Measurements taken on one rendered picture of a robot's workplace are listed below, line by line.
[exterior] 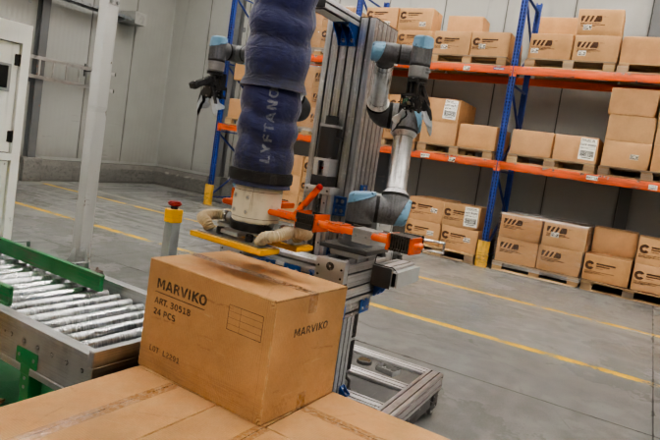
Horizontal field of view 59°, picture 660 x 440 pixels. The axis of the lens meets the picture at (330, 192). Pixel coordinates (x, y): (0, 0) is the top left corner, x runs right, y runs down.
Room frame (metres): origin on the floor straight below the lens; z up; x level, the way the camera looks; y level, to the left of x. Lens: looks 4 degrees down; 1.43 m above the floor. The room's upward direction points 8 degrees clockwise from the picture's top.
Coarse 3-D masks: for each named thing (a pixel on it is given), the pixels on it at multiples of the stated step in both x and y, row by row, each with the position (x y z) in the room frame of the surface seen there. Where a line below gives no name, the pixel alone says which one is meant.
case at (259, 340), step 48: (192, 288) 1.93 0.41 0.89; (240, 288) 1.82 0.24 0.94; (288, 288) 1.91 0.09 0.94; (336, 288) 2.01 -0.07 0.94; (144, 336) 2.05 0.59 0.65; (192, 336) 1.92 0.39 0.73; (240, 336) 1.80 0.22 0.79; (288, 336) 1.80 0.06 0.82; (336, 336) 2.04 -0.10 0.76; (192, 384) 1.90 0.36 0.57; (240, 384) 1.79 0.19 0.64; (288, 384) 1.83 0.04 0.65
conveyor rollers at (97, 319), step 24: (0, 264) 3.13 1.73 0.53; (24, 264) 3.16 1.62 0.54; (24, 288) 2.78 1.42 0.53; (48, 288) 2.81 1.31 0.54; (72, 288) 2.84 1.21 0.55; (24, 312) 2.42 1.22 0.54; (48, 312) 2.44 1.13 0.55; (72, 312) 2.52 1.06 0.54; (96, 312) 2.54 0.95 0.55; (120, 312) 2.63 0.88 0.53; (72, 336) 2.23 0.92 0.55; (96, 336) 2.31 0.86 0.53; (120, 336) 2.31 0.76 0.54
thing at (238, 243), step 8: (192, 232) 2.03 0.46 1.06; (200, 232) 2.01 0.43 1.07; (208, 232) 2.01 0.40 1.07; (216, 232) 2.01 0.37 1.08; (208, 240) 1.98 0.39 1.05; (216, 240) 1.96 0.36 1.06; (224, 240) 1.94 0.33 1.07; (232, 240) 1.94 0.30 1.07; (240, 240) 1.95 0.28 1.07; (248, 240) 1.93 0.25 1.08; (240, 248) 1.90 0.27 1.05; (248, 248) 1.87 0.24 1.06; (256, 248) 1.86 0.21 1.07; (264, 248) 1.88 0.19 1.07; (272, 248) 1.90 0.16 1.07
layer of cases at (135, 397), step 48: (96, 384) 1.85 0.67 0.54; (144, 384) 1.91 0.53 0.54; (0, 432) 1.50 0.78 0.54; (48, 432) 1.53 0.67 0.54; (96, 432) 1.56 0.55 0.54; (144, 432) 1.60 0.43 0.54; (192, 432) 1.64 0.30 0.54; (240, 432) 1.68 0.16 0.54; (288, 432) 1.72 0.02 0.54; (336, 432) 1.77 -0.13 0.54; (384, 432) 1.81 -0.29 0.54; (432, 432) 1.86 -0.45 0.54
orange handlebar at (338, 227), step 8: (224, 200) 2.11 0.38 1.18; (232, 200) 2.09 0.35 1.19; (280, 216) 1.96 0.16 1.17; (288, 216) 1.94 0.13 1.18; (320, 224) 1.86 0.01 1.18; (328, 224) 1.85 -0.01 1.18; (336, 224) 1.83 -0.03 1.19; (344, 224) 1.84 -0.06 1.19; (336, 232) 1.82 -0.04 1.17; (344, 232) 1.81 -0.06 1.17; (352, 232) 1.79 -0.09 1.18; (376, 240) 1.74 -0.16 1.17; (384, 240) 1.73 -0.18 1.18; (416, 248) 1.68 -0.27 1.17
